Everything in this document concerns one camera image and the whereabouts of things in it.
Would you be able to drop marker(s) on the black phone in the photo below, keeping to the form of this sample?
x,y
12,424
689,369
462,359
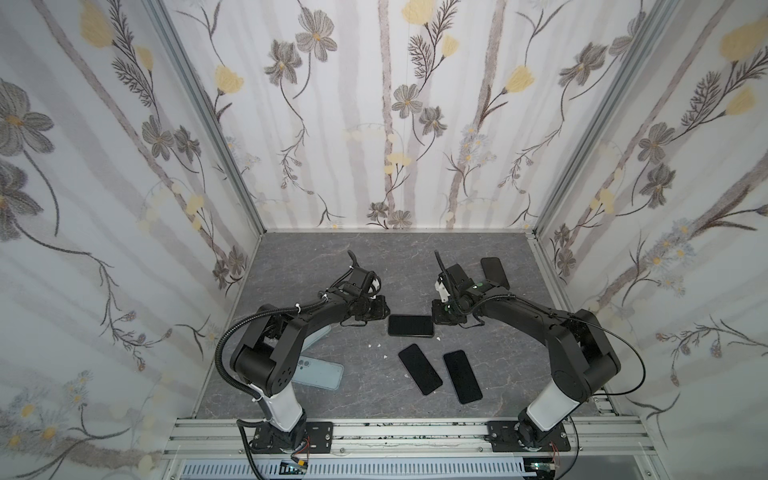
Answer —
x,y
420,369
462,377

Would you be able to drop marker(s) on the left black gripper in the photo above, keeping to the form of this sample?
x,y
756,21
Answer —
x,y
381,309

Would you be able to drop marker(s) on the lower translucent green case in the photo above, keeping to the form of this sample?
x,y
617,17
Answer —
x,y
318,373

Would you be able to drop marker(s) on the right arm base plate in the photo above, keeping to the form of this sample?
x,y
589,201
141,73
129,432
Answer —
x,y
515,436

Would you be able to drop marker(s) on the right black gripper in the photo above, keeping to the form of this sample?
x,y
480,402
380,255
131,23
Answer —
x,y
445,309

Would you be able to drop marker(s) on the black phone case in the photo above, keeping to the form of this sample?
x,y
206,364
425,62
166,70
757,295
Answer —
x,y
494,271
419,326

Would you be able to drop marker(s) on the aluminium mounting rail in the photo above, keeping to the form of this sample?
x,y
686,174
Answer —
x,y
388,438

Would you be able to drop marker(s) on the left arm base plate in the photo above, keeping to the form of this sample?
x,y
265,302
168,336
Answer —
x,y
312,437

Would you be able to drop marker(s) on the translucent green case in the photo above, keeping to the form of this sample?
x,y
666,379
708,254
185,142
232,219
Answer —
x,y
318,373
314,337

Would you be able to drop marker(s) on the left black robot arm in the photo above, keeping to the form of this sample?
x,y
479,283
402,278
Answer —
x,y
259,354

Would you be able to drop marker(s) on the upper translucent green case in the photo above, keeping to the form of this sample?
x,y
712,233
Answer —
x,y
314,337

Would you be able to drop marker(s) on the white perforated cable duct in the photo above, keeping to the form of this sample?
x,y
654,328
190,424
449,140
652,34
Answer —
x,y
393,468

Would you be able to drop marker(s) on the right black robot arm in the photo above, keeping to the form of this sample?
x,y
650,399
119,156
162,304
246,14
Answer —
x,y
581,358

